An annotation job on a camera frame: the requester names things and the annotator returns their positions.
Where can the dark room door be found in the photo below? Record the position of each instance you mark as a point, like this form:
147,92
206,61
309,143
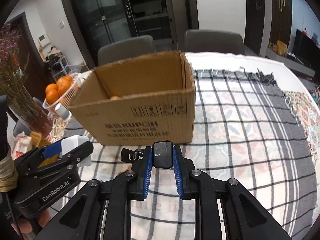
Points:
255,17

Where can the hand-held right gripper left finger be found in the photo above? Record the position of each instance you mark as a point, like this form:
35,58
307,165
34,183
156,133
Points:
147,175

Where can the dried purple flowers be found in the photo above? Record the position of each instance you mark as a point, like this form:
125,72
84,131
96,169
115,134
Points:
12,67

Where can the white wall intercom panel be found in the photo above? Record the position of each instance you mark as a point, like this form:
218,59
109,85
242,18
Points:
43,40

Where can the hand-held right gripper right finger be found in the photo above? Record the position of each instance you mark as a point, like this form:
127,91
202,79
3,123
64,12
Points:
178,177

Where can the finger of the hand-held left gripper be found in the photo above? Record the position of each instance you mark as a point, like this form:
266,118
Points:
80,150
51,150

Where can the patterned tissue pack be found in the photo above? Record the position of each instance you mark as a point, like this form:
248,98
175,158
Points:
22,145

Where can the white charger plug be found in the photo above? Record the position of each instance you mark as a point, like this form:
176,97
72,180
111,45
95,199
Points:
75,142

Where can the small white grey cylinder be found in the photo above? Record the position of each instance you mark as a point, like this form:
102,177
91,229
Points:
63,112

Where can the person's left forearm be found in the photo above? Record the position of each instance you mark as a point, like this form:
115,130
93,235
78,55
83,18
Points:
6,175

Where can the person's left hand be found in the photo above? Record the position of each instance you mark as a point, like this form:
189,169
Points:
25,227

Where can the grey plaid tablecloth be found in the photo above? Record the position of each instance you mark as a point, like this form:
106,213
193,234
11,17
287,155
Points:
237,130

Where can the glass vase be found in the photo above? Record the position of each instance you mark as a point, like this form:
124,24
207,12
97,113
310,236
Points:
32,120

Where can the yellow packages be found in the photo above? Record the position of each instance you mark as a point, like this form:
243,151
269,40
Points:
281,48

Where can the woven wicker tissue box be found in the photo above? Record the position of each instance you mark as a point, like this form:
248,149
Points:
37,138

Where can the floral patterned cloth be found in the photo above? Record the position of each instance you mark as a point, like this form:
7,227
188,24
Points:
307,120

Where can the grey dining chair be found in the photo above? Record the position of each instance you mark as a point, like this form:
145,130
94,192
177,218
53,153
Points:
125,50
212,41

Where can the glass sliding door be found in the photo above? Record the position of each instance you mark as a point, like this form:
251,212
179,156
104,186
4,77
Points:
105,17

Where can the white plastic fruit basket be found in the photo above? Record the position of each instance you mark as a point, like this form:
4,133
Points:
72,85

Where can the white storage rack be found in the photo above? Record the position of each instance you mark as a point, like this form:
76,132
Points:
57,62

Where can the brown cardboard box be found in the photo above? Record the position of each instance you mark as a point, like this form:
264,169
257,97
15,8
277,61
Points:
150,120

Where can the black television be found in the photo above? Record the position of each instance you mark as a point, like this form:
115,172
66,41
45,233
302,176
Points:
307,47

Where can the white television cabinet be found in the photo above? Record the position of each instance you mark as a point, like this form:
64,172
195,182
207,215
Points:
290,62

